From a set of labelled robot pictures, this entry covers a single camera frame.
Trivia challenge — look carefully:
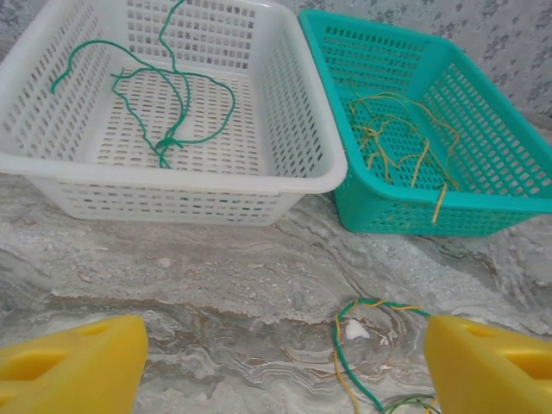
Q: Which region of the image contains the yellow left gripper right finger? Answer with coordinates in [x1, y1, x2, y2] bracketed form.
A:
[423, 313, 552, 414]

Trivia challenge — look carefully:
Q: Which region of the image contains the green and yellow string tangle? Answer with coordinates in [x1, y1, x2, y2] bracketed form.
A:
[333, 298, 439, 414]

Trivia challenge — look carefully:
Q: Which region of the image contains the green twisted cable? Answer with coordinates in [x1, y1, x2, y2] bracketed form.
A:
[155, 0, 237, 147]
[110, 71, 185, 169]
[50, 39, 191, 150]
[334, 298, 437, 414]

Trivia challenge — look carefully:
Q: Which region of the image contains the white perforated plastic basket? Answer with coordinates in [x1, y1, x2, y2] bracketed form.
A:
[0, 0, 349, 229]

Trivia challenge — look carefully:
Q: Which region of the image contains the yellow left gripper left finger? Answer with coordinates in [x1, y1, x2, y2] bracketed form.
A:
[0, 313, 150, 414]

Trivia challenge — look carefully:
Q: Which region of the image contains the teal perforated plastic basket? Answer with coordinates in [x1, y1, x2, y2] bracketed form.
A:
[298, 8, 552, 238]

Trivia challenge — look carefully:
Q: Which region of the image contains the thin yellow cable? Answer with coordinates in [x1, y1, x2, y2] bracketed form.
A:
[355, 115, 433, 187]
[347, 80, 462, 191]
[430, 141, 452, 225]

